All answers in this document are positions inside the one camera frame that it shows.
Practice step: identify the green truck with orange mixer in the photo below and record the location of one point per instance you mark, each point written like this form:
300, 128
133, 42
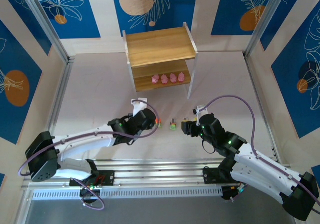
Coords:
160, 126

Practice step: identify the grey metal sheet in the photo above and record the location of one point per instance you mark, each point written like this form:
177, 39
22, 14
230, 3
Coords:
160, 211

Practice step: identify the pink plastic pig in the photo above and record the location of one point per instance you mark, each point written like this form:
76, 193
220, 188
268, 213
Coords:
173, 78
155, 79
164, 79
181, 77

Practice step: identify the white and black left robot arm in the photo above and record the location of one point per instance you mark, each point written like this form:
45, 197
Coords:
82, 141

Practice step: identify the aluminium frame post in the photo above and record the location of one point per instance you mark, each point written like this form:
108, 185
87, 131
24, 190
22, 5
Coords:
267, 21
50, 26

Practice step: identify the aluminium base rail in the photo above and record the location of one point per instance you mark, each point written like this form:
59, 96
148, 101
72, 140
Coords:
160, 170

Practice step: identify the wooden shelf with white frame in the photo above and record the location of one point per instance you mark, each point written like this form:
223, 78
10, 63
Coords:
160, 49

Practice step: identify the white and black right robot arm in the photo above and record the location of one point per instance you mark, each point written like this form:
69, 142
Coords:
262, 171

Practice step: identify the aluminium side rail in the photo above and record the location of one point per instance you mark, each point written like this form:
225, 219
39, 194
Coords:
57, 109
265, 109

